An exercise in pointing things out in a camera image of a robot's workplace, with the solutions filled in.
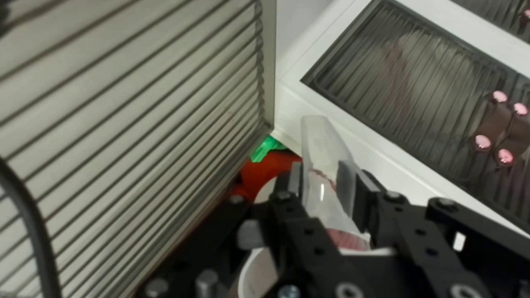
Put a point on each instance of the dark ribbed cabinet door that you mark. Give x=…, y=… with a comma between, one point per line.
x=497, y=9
x=408, y=94

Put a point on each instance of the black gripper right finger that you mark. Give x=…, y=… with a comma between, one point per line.
x=348, y=185

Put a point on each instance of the clear plastic jug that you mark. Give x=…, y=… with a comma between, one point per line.
x=325, y=160

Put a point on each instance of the white three-tier cabinet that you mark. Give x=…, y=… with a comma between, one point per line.
x=299, y=61

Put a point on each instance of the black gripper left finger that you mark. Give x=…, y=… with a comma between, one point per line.
x=295, y=185

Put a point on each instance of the open translucent ribbed cabinet door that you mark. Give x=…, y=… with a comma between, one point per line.
x=138, y=127

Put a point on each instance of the red toy with green part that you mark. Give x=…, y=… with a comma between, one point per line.
x=265, y=172

